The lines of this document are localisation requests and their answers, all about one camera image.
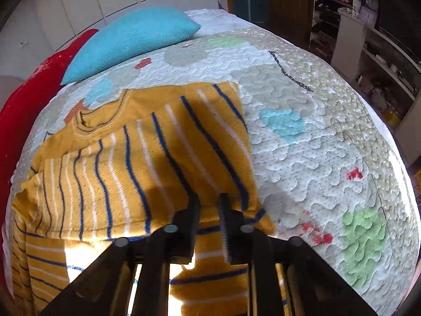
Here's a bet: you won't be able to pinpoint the yellow striped knit sweater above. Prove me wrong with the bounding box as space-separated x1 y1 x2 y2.
11 82 275 315

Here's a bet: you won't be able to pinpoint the patchwork quilted bedspread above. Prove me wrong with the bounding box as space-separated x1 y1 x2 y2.
4 10 420 315

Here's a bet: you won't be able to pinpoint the red embroidered pillow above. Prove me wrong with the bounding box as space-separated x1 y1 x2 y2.
0 28 99 290

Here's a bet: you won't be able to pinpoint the turquoise knit pillow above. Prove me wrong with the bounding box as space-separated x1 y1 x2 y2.
61 7 201 85

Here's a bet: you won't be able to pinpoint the white open shelf unit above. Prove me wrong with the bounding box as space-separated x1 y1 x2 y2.
311 0 420 166

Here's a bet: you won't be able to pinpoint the white wardrobe doors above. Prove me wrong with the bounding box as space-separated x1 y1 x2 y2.
1 0 218 80

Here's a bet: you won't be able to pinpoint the small desk clock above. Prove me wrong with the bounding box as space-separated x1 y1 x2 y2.
362 0 379 12

